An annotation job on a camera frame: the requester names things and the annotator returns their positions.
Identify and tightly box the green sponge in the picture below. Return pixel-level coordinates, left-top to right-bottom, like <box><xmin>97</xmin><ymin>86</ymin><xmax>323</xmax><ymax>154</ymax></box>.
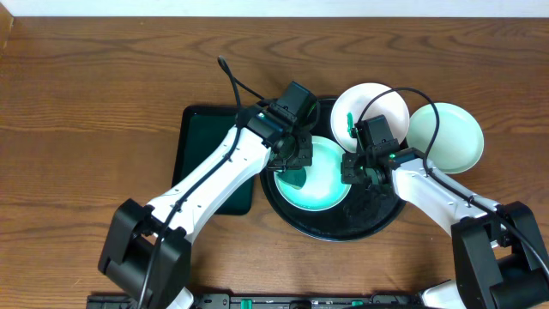
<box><xmin>278</xmin><ymin>168</ymin><xmax>307</xmax><ymax>190</ymax></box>

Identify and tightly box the mint plate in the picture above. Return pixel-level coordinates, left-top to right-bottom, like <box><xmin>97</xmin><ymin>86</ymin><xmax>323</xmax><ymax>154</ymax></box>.
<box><xmin>274</xmin><ymin>136</ymin><xmax>351</xmax><ymax>212</ymax></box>
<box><xmin>407</xmin><ymin>102</ymin><xmax>484</xmax><ymax>174</ymax></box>

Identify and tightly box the white plate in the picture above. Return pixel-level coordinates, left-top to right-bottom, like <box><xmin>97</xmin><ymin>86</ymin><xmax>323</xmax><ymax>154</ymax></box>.
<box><xmin>330</xmin><ymin>82</ymin><xmax>410</xmax><ymax>152</ymax></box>

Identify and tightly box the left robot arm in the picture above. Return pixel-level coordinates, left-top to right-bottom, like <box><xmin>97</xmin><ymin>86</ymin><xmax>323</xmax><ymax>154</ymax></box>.
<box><xmin>98</xmin><ymin>106</ymin><xmax>311</xmax><ymax>308</ymax></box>

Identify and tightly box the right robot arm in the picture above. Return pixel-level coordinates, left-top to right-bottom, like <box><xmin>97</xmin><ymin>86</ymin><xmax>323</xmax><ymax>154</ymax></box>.
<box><xmin>341</xmin><ymin>148</ymin><xmax>548</xmax><ymax>309</ymax></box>

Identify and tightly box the black round tray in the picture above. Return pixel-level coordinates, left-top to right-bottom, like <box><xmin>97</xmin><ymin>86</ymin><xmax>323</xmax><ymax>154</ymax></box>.
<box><xmin>260</xmin><ymin>97</ymin><xmax>405</xmax><ymax>242</ymax></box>

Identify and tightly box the black rectangular tray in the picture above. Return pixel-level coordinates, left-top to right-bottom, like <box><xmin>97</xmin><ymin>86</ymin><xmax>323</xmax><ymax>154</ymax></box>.
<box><xmin>172</xmin><ymin>106</ymin><xmax>254</xmax><ymax>215</ymax></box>

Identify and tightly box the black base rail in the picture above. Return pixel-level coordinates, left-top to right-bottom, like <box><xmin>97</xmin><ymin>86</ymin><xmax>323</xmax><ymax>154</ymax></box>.
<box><xmin>85</xmin><ymin>291</ymin><xmax>430</xmax><ymax>309</ymax></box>

